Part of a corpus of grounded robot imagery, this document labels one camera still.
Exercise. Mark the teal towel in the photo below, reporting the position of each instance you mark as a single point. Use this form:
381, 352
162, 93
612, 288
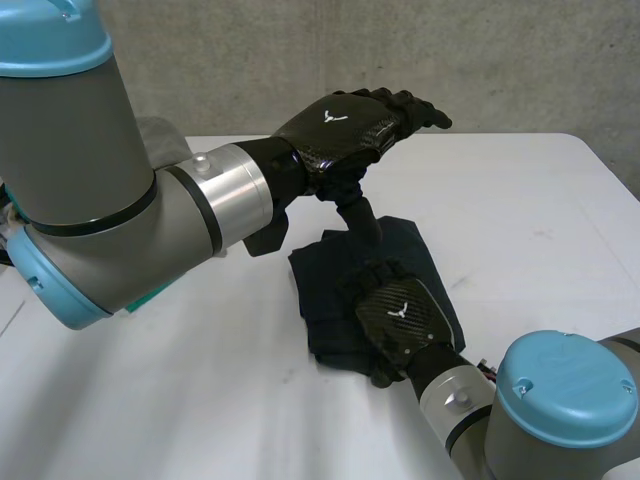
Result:
142, 301

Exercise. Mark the dark blue cloth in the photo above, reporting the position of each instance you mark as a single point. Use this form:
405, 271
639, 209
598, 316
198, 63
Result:
325, 300

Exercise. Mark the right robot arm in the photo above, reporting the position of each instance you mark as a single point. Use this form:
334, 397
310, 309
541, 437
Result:
545, 410

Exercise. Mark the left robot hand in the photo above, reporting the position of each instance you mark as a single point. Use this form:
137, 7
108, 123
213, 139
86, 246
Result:
340, 130

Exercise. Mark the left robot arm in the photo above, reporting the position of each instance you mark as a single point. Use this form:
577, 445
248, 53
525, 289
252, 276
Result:
90, 200

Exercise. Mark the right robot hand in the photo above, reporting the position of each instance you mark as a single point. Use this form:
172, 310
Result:
395, 320

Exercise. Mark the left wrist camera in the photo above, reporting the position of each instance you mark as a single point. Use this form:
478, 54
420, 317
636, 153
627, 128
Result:
267, 235

